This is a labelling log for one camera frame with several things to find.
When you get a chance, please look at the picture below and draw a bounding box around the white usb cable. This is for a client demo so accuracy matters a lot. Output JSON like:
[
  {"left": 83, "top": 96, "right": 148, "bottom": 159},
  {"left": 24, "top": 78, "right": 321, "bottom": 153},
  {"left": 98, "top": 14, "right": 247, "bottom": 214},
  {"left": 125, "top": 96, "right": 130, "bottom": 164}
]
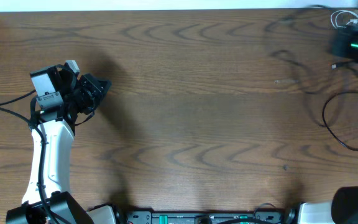
[{"left": 330, "top": 9, "right": 358, "bottom": 29}]

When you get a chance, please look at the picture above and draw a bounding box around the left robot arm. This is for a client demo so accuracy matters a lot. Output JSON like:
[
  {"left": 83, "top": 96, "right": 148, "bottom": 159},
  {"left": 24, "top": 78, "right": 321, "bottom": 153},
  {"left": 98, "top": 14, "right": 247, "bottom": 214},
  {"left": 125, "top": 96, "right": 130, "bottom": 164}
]
[{"left": 6, "top": 60, "right": 117, "bottom": 223}]

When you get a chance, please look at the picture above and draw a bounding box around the black usb cable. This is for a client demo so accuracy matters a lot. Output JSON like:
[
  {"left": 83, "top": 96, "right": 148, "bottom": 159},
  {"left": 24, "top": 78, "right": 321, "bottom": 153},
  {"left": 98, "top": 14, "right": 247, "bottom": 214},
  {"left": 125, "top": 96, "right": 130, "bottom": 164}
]
[
  {"left": 321, "top": 60, "right": 358, "bottom": 152},
  {"left": 264, "top": 4, "right": 358, "bottom": 128}
]

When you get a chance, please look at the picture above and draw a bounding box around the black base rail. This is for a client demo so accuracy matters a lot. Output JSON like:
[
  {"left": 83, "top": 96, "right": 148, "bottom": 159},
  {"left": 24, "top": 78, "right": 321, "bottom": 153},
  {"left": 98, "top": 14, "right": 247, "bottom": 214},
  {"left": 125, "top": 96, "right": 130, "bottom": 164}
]
[{"left": 116, "top": 210, "right": 298, "bottom": 224}]

